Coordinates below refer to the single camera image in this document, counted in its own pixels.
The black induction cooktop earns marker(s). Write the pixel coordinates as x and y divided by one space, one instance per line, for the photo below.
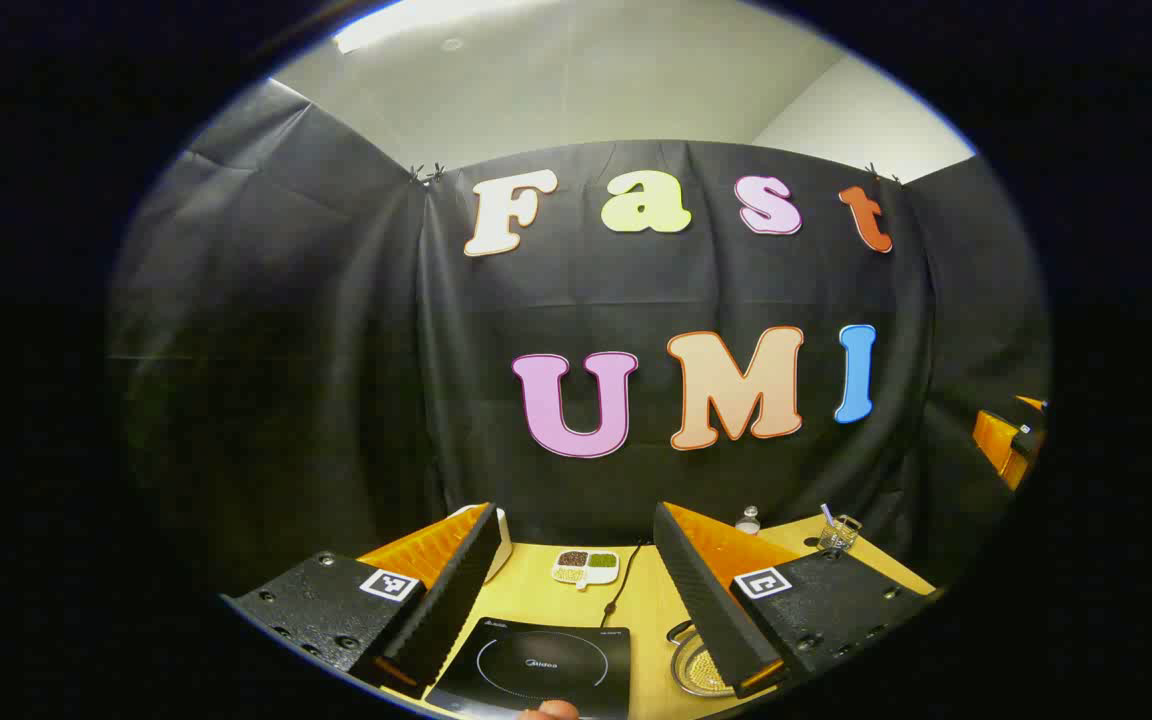
556 665

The clear bottle with pink label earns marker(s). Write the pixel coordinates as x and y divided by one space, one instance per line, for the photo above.
748 522

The white toaster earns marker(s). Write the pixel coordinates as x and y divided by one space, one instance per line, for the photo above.
504 545

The pile of yellow beans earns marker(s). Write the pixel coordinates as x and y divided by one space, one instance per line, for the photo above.
706 668

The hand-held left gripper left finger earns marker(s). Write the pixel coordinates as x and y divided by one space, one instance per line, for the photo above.
456 600

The white divided dish of beans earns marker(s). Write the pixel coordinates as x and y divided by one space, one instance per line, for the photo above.
586 568

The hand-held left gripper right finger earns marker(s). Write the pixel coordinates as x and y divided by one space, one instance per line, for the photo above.
701 610

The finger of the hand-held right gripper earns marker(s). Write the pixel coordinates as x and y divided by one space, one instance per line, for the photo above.
1033 403
994 440

